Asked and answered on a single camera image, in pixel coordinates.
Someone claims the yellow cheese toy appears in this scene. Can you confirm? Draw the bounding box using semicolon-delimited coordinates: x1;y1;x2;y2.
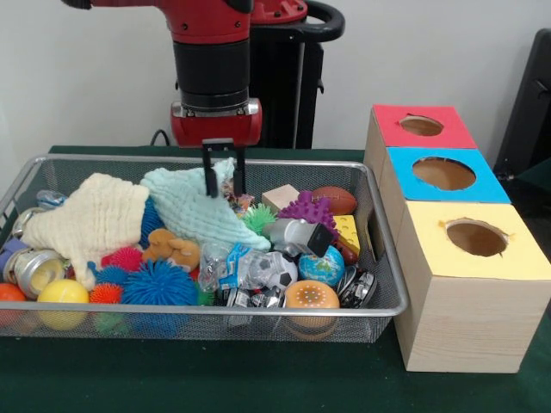
333;213;362;259

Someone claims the large blue spiky ball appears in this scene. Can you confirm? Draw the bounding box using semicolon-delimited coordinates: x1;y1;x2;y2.
121;258;199;306

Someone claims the light blue muslin cloth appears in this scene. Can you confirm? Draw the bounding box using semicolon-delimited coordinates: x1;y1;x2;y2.
139;157;272;253

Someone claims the shallow metal mesh bin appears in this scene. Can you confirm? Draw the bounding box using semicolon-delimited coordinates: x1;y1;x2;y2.
0;153;409;344

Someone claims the yellow smooth ball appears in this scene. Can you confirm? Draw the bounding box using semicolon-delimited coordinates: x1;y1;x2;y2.
37;278;90;330

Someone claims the purple spiky ball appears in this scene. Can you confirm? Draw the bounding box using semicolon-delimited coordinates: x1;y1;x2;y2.
277;190;341;236

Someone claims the blue globe ball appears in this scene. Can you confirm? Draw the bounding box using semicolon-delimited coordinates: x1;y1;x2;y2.
298;244;346;287

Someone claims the toy burger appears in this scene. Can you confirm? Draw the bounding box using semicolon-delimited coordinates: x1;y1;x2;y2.
284;279;341;341

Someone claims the dark green table cloth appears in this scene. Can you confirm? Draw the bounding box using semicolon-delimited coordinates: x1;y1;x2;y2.
516;159;551;184
0;145;551;413

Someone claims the brown toy football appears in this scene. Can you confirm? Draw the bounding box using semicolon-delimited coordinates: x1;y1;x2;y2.
310;185;358;216

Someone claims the orange smooth ball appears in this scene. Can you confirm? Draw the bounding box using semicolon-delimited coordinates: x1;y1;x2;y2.
0;282;28;326

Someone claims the multicoloured knotted cloth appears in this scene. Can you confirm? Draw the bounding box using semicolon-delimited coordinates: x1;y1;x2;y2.
221;180;256;216

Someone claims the cream muslin cloth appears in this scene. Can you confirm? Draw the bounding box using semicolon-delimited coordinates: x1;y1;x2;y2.
20;172;151;292

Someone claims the wooden box with three holes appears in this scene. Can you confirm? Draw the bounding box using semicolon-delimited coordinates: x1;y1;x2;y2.
363;103;551;373

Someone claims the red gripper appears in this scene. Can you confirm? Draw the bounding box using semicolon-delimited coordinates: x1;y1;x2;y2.
169;97;263;200

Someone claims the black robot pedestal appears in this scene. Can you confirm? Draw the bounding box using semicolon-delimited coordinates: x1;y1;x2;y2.
249;0;346;150

